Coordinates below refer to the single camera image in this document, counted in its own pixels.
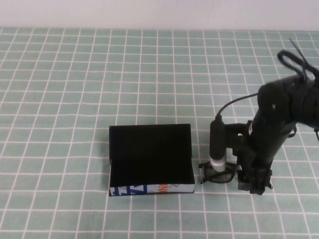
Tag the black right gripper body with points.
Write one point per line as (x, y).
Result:
(261, 142)

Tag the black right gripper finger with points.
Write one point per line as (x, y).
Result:
(243, 183)
(257, 186)

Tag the black framed glasses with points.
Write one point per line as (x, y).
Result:
(207, 177)

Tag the black printed glasses case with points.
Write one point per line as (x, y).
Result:
(149, 149)

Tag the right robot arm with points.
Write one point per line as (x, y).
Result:
(305, 104)

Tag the green checked tablecloth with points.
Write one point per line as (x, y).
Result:
(74, 74)

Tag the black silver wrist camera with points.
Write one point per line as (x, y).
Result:
(217, 144)

